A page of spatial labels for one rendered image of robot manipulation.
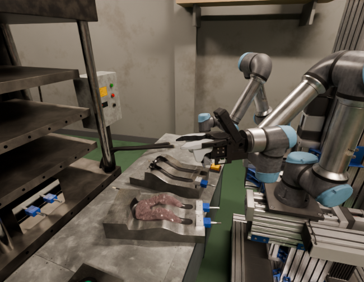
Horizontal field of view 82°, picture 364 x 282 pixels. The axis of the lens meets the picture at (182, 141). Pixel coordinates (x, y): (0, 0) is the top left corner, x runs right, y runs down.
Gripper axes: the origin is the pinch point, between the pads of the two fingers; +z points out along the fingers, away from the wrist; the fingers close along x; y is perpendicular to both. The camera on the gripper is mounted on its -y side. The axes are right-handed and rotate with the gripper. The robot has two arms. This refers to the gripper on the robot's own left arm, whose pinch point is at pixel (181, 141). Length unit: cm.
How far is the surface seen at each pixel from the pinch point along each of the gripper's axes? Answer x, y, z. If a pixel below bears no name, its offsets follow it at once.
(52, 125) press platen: 72, 8, 59
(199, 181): 56, 47, -22
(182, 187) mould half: 58, 50, -11
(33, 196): 58, 43, 71
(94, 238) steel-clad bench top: 39, 61, 39
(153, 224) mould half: 32, 53, 9
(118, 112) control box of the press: 133, 14, 28
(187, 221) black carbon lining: 34, 57, -9
